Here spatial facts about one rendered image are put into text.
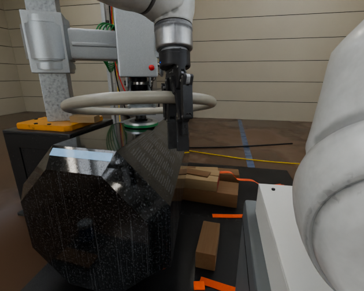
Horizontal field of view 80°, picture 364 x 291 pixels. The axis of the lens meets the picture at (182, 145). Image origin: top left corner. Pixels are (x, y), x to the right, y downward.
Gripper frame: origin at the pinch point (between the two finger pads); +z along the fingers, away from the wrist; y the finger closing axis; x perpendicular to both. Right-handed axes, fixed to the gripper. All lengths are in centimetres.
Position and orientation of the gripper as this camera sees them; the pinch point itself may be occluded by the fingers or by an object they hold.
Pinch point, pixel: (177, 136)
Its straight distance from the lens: 53.9
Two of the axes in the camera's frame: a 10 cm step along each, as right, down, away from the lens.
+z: 0.4, 9.9, 1.1
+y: -4.5, -0.8, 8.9
